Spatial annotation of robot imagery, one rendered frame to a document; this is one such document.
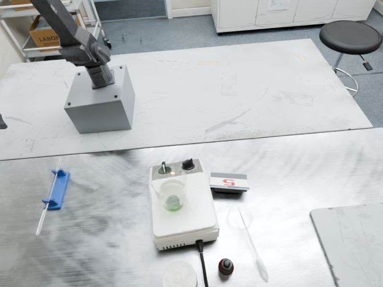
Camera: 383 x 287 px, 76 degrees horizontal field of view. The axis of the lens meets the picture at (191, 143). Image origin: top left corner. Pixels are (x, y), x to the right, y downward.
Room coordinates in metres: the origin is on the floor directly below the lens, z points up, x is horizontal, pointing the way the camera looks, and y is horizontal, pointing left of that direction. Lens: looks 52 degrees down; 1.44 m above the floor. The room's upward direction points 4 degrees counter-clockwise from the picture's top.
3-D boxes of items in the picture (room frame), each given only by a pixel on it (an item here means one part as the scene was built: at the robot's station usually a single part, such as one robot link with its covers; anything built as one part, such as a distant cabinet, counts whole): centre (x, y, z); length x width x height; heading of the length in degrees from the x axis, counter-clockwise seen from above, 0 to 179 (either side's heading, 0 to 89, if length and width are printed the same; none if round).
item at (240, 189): (0.29, -0.08, 0.92); 0.09 x 0.06 x 0.04; 80
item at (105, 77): (0.59, 0.24, 1.04); 0.07 x 0.07 x 0.06; 11
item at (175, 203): (0.22, 0.05, 1.03); 0.07 x 0.06 x 0.08; 88
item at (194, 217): (0.21, 0.03, 0.98); 0.12 x 0.12 x 0.01; 6
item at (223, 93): (0.66, 0.09, 0.45); 1.20 x 0.48 x 0.90; 91
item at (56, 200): (0.31, 0.34, 0.92); 0.10 x 0.03 x 0.04; 1
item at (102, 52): (0.58, 0.24, 1.10); 0.09 x 0.07 x 0.06; 80
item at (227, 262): (0.10, -0.05, 0.94); 0.03 x 0.03 x 0.07
